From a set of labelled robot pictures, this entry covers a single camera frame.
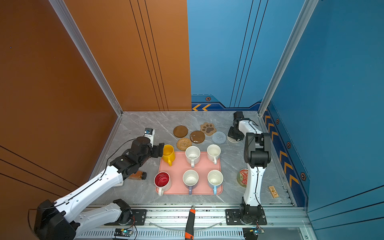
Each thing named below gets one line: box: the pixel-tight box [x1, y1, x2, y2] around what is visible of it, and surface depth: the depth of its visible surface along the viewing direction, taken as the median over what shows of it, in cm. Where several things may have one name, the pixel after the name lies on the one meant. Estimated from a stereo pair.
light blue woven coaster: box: [211, 131, 227, 145], surface depth 107 cm
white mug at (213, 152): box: [207, 144, 221, 165], surface depth 89 cm
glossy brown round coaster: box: [189, 130, 206, 144], surface depth 106 cm
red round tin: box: [236, 168, 249, 188], surface depth 84 cm
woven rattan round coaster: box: [176, 138, 192, 151], surface depth 104 cm
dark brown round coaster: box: [173, 125, 189, 138], surface depth 111 cm
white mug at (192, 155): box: [185, 145, 201, 168], surface depth 90 cm
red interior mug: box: [153, 171, 172, 196], surface depth 81 cm
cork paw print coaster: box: [200, 122, 217, 136], surface depth 111 cm
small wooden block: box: [268, 185, 280, 198], surface depth 82 cm
